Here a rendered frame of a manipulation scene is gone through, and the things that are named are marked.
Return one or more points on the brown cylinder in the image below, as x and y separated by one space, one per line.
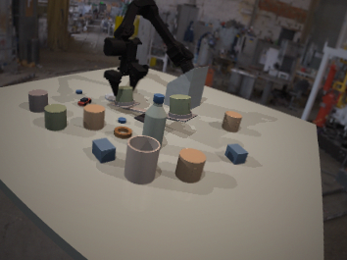
231 121
94 117
190 165

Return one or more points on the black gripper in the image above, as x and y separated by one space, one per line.
114 77

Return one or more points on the brown ring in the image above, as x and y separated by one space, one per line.
118 134

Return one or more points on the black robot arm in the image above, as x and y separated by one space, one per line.
120 44

